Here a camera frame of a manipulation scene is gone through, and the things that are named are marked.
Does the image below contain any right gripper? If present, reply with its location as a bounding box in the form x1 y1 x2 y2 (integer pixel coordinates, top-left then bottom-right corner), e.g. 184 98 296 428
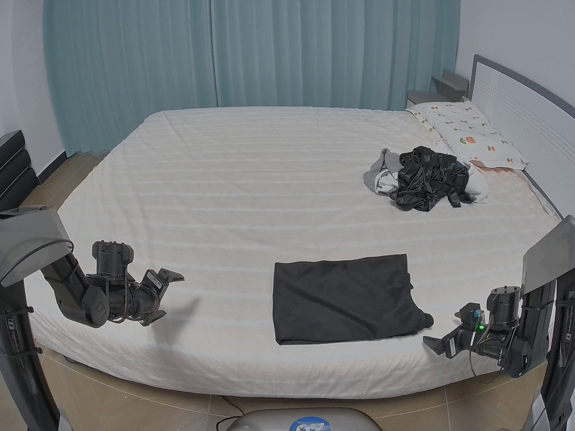
423 310 488 359

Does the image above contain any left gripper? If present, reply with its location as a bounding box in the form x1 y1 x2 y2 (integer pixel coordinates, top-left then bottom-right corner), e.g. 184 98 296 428
123 267 186 328

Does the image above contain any black polo shirt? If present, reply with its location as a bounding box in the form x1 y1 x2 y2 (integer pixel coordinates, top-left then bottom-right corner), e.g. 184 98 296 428
273 253 435 345

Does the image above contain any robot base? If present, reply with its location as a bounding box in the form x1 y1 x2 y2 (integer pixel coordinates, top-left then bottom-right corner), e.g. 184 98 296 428
225 408 376 431

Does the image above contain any bed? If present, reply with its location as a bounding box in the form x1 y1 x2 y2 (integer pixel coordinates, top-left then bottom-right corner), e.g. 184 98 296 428
22 54 575 396

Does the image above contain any pile of clothes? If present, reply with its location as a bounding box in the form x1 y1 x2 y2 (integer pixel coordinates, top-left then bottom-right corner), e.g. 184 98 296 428
363 146 489 213

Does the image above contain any black chest of drawers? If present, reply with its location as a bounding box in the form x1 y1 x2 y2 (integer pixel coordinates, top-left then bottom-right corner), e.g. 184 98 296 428
0 130 40 214

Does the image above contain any white printed pillow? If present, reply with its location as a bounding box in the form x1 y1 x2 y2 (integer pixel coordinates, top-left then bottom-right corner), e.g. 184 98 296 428
405 101 530 169

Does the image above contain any grey bedside table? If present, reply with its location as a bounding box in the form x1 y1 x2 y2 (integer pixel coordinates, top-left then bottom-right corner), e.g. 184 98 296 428
406 69 470 107

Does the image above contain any blue-green curtain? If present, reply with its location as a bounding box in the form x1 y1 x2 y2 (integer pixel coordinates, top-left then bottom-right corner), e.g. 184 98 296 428
210 0 462 111
43 0 220 156

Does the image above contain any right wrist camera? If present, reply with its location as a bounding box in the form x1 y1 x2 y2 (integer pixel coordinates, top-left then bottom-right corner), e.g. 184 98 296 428
460 303 486 331

